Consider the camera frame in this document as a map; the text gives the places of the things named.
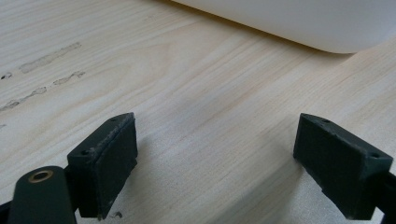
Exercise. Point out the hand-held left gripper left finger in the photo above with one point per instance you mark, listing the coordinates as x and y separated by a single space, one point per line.
102 165

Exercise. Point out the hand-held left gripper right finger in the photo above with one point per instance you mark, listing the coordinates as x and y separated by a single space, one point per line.
339 168

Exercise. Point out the white plastic container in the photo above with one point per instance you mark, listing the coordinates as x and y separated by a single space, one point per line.
299 21

